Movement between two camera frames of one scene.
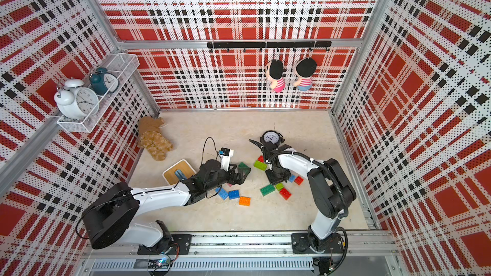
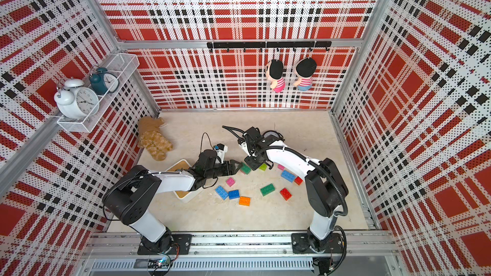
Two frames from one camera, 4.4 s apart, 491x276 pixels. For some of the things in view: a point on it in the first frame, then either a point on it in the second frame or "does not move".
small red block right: [298, 180] does not move
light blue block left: [222, 193] does not move
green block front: [266, 190] does not move
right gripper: [274, 181] -> [252, 163]
